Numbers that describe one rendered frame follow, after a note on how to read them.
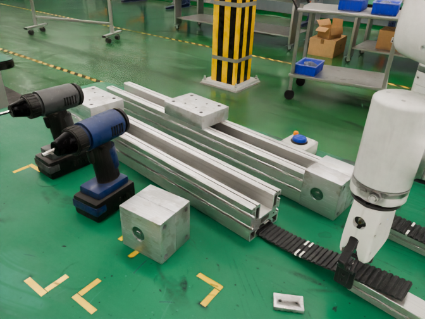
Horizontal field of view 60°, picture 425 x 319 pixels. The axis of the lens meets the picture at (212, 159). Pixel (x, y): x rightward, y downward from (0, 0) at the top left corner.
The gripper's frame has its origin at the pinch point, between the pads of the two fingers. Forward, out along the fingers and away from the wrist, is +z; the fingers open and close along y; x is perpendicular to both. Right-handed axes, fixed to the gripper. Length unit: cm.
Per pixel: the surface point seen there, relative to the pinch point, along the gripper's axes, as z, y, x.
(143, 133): -3, 2, 63
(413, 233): 0.4, 17.6, -4.5
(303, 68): 49, 268, 163
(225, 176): -2.9, 2.2, 32.8
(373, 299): 2.8, -2.1, -4.9
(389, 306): 2.9, -1.4, -7.5
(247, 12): 6, 261, 231
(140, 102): -4, 14, 80
